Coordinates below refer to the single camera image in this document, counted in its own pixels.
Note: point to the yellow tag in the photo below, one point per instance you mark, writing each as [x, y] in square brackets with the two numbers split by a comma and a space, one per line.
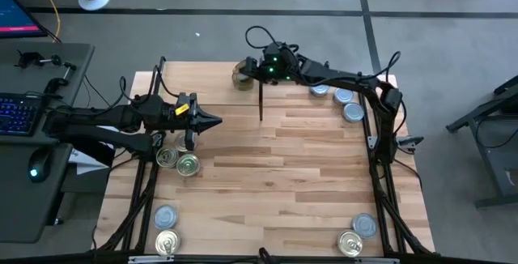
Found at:
[182, 109]

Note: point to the wooden shelf black metal frame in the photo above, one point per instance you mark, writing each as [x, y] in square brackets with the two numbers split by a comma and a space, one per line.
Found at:
[206, 83]

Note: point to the black aluminium rig frame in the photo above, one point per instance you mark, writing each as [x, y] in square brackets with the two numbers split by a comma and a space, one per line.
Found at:
[377, 183]

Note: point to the black metal side table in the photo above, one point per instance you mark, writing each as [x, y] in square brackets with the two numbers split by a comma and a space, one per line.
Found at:
[498, 167]

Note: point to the black desk clamp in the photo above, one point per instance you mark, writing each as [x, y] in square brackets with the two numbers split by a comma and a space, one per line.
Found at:
[56, 82]
[28, 58]

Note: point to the computer monitor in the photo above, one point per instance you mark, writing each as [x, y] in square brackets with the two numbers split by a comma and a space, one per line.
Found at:
[16, 13]

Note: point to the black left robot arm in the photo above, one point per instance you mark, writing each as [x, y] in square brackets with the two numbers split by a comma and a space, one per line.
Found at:
[101, 118]

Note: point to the plain-lid silver seafood can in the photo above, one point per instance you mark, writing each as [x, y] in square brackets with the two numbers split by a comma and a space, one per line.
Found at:
[165, 216]
[343, 96]
[319, 91]
[353, 112]

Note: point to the silver edge bracket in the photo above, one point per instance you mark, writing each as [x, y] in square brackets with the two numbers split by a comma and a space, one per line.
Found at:
[150, 259]
[376, 261]

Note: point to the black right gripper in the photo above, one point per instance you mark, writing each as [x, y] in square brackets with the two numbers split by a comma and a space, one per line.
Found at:
[281, 65]

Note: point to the black computer mouse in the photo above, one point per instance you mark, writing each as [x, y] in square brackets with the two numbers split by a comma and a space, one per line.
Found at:
[39, 164]

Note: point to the white paper sheet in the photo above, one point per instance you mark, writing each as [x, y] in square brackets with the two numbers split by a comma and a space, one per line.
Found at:
[87, 166]

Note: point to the silver arm base bracket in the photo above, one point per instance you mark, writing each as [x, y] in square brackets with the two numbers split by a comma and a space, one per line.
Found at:
[372, 141]

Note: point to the small black grey clamp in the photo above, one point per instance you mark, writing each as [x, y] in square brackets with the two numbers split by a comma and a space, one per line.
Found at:
[409, 141]

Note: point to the gold-lid green label can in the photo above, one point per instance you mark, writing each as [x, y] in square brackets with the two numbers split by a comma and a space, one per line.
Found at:
[239, 71]
[242, 86]

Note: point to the grey desk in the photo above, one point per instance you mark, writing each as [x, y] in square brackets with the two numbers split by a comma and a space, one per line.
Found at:
[24, 207]

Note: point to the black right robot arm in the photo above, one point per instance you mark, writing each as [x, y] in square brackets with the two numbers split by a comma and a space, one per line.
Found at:
[344, 82]

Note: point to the backlit black keyboard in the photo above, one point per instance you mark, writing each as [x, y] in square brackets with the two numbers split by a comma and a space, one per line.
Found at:
[18, 114]

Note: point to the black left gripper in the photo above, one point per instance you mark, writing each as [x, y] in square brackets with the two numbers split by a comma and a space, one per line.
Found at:
[174, 118]

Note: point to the blue-lid can bottom right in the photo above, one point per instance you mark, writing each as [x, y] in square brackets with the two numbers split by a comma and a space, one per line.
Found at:
[364, 225]

